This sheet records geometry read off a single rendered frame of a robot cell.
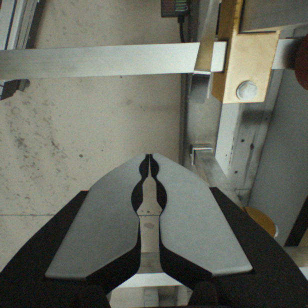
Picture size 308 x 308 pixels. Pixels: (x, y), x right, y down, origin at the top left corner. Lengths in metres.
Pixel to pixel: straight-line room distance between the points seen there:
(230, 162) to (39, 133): 1.11
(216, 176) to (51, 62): 0.29
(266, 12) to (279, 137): 0.40
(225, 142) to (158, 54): 0.38
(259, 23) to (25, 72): 0.24
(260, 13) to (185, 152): 0.32
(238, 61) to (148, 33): 0.88
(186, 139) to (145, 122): 0.74
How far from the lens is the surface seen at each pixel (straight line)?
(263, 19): 0.21
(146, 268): 0.29
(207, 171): 0.37
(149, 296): 2.49
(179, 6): 0.40
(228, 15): 0.26
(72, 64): 0.26
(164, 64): 0.24
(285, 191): 0.57
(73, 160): 1.38
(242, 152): 0.61
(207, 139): 0.46
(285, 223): 0.59
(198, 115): 0.43
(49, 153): 1.41
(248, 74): 0.26
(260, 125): 0.59
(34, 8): 1.06
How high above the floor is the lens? 1.10
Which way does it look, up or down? 61 degrees down
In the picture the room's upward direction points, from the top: 178 degrees clockwise
